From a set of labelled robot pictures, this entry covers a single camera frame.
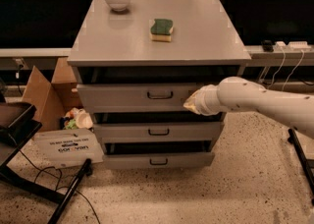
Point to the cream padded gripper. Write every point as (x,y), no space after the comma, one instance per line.
(204,101)

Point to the grey top drawer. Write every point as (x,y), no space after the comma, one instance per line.
(116,98)

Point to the grey drawer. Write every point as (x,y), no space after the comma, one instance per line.
(116,98)
(158,132)
(158,160)

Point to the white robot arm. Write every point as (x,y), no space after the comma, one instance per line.
(236,94)

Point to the grey bottom drawer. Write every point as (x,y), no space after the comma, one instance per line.
(158,160)

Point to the grey metal drawer cabinet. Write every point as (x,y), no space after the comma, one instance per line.
(135,70)

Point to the grey middle drawer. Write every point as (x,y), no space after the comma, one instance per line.
(158,132)

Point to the green and yellow sponge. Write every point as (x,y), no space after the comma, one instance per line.
(161,30)

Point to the black device on shelf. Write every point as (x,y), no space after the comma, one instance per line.
(267,45)

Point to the black bar at right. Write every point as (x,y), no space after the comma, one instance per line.
(306,164)

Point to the white power adapter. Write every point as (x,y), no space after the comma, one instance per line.
(280,45)

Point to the white power strip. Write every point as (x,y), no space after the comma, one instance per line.
(299,45)

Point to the colourful items in box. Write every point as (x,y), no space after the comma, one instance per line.
(76,119)

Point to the white printed cardboard box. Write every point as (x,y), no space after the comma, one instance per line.
(69,148)

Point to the brown cardboard box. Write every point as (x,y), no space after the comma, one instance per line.
(52,99)

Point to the black stand with tray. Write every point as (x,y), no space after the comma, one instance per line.
(17,127)

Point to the black top drawer handle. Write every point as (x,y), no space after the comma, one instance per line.
(159,95)

